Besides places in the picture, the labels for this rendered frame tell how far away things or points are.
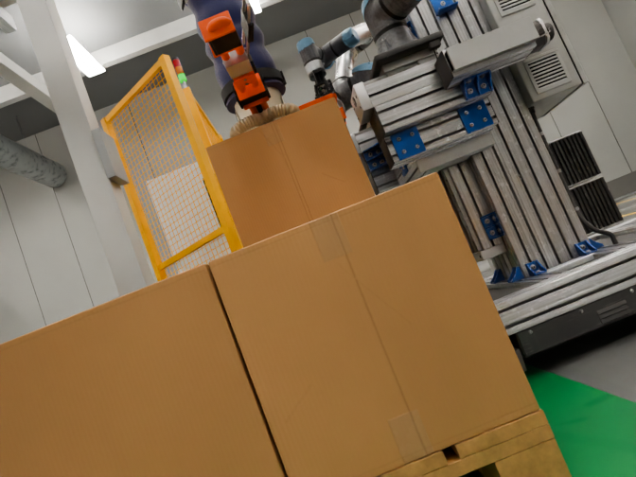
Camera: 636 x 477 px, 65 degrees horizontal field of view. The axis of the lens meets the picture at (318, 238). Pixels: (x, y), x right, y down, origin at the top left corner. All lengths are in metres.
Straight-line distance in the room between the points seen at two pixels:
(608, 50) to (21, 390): 13.46
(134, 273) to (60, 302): 9.42
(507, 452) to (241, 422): 0.40
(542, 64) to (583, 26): 11.85
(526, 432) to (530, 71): 1.33
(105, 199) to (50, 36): 1.03
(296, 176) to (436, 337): 0.76
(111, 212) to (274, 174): 1.71
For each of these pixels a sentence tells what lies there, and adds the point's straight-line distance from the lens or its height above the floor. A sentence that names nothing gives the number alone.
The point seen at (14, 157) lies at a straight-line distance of 10.83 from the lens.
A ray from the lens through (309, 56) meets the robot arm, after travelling 2.15.
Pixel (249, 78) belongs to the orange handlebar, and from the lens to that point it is 1.46.
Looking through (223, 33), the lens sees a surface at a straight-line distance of 1.22.
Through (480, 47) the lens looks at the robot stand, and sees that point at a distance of 1.59.
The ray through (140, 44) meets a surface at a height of 6.01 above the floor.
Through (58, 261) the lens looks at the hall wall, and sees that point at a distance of 12.37.
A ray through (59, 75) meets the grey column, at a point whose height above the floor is 2.16.
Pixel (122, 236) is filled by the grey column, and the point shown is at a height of 1.14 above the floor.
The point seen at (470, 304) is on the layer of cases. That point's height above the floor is 0.33.
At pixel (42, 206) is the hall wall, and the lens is 12.71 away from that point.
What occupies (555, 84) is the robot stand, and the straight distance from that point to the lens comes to 1.93.
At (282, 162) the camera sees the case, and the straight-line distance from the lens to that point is 1.44.
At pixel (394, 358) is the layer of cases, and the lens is 0.80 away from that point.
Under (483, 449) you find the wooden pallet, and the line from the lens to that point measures 0.85.
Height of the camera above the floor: 0.43
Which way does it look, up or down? 6 degrees up
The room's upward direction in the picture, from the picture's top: 22 degrees counter-clockwise
